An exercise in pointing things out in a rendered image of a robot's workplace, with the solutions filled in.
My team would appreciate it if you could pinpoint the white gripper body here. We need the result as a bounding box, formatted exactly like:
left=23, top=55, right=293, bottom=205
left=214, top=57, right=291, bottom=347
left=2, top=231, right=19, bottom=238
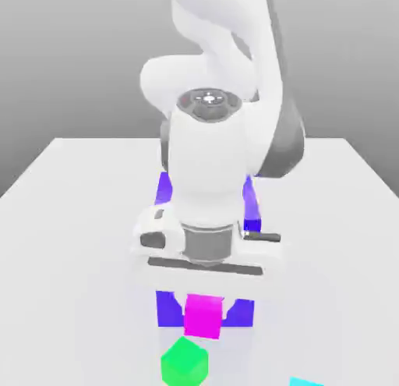
left=144, top=256, right=267, bottom=300

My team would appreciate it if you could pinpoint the small magenta cube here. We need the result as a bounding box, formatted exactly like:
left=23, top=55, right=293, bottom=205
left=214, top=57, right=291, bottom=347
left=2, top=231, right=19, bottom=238
left=182, top=293, right=224, bottom=341

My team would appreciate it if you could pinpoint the small green cube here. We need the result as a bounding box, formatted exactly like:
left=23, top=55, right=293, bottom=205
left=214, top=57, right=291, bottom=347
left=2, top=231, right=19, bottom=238
left=160, top=335, right=210, bottom=386

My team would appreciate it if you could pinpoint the small cyan cube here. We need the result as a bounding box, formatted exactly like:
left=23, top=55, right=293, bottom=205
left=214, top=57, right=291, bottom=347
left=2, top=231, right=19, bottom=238
left=288, top=375, right=325, bottom=386

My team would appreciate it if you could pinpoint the large blue box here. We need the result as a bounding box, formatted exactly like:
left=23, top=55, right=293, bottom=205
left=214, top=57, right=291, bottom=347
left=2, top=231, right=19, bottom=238
left=154, top=170, right=265, bottom=328

